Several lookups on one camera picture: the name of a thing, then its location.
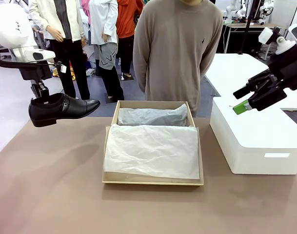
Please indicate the black leather buckle shoe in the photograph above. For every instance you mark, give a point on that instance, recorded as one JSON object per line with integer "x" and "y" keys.
{"x": 65, "y": 109}

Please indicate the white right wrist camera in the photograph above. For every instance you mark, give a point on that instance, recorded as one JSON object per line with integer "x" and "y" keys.
{"x": 266, "y": 36}

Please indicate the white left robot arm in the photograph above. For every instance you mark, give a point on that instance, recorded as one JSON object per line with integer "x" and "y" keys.
{"x": 9, "y": 29}

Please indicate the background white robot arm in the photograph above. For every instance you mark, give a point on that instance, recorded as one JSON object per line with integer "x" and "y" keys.
{"x": 264, "y": 12}
{"x": 230, "y": 12}

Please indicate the person in beige sweater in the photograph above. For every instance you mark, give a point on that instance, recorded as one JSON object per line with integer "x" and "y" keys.
{"x": 172, "y": 48}

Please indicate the white table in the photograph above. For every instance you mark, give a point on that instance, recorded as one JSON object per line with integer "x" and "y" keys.
{"x": 236, "y": 73}

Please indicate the black tripod pole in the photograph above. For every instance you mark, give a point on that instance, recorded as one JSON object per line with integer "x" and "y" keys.
{"x": 247, "y": 31}

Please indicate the background work table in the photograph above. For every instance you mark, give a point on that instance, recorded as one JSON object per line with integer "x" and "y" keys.
{"x": 255, "y": 25}

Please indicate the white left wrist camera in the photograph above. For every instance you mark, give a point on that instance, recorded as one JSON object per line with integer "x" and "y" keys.
{"x": 63, "y": 69}

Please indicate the white box lid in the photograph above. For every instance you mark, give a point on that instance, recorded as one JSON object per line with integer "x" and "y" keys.
{"x": 255, "y": 136}

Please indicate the cardboard shoe box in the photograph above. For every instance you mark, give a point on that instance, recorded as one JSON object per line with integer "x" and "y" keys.
{"x": 150, "y": 182}

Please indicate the white round wrist knob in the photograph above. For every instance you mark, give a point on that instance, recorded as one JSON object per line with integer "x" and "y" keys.
{"x": 286, "y": 46}

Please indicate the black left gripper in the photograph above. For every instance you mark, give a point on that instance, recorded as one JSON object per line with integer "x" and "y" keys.
{"x": 36, "y": 73}

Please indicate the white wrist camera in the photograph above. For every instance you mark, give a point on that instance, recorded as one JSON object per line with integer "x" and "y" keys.
{"x": 266, "y": 36}
{"x": 63, "y": 69}

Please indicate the white tissue paper sheet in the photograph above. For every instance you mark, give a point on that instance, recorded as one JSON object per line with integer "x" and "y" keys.
{"x": 150, "y": 151}

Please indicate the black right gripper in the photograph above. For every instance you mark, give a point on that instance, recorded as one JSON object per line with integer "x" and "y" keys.
{"x": 292, "y": 68}

